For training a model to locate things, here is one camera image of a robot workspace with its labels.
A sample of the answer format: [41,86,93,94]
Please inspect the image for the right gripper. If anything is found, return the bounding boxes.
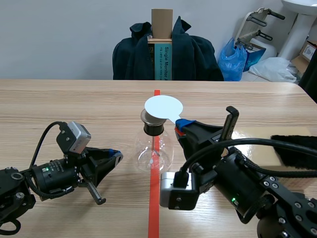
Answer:
[175,106,240,174]

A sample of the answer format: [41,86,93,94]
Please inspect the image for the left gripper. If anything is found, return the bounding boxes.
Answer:
[74,148,124,205]

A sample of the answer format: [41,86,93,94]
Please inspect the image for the grey metal plate orange handle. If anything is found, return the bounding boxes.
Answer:
[144,95,186,137]

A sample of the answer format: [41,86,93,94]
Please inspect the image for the clear glass flask black stopper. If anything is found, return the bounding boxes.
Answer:
[134,109,175,174]

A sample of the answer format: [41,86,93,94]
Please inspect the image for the dark blue coat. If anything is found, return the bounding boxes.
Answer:
[112,16,225,82]

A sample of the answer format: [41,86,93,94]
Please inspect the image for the blue plastic bag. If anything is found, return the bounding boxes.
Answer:
[217,37,248,82]

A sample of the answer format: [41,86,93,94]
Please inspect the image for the teal and brown carton box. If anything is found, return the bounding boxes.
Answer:
[148,8,174,81]

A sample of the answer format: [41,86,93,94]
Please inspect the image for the flat blue bag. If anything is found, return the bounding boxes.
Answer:
[244,47,267,73]

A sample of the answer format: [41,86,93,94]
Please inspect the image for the white plastic bag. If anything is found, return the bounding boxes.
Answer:
[248,57,298,83]

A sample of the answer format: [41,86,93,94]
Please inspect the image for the black fur patch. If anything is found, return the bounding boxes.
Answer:
[270,134,317,171]

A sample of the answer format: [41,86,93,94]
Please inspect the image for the cardboard box with label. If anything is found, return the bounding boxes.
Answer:
[289,39,317,75]

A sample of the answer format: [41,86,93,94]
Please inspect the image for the white wash basin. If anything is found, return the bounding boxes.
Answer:
[278,0,317,61]

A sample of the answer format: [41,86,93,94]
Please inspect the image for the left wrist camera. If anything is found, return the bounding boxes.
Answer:
[56,121,92,153]

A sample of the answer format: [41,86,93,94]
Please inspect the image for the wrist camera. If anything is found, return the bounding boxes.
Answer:
[159,171,200,211]
[56,121,92,153]

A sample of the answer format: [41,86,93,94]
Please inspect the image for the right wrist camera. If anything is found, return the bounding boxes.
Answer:
[159,171,200,211]

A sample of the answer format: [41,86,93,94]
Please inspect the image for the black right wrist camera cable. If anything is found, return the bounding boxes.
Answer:
[172,138,317,189]

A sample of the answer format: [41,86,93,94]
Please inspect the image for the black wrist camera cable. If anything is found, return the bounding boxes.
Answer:
[29,121,66,172]
[172,138,317,189]

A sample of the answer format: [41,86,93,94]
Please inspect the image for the black left wrist camera cable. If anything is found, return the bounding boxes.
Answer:
[29,121,66,172]

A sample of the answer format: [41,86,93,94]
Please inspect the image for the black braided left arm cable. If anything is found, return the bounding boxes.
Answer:
[24,173,75,200]

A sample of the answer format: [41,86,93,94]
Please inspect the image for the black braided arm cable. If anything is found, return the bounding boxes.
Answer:
[24,173,75,200]
[237,153,317,179]

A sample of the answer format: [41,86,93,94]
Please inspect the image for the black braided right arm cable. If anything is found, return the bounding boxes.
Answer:
[237,153,317,179]

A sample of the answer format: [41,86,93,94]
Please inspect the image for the grey folded frame black handles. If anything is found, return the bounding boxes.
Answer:
[234,7,285,52]

